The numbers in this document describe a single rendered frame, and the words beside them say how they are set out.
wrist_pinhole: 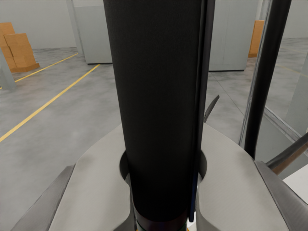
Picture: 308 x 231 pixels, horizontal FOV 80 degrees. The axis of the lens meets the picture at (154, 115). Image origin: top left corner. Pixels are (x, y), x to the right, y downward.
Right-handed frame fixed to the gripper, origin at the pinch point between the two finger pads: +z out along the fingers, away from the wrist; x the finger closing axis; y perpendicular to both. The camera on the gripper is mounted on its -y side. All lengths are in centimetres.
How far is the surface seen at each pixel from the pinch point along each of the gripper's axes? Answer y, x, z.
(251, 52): 141, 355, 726
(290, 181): 31.1, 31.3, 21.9
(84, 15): -10, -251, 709
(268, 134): 66, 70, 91
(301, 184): 30.0, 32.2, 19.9
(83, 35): 52, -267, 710
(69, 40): 119, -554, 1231
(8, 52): 89, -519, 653
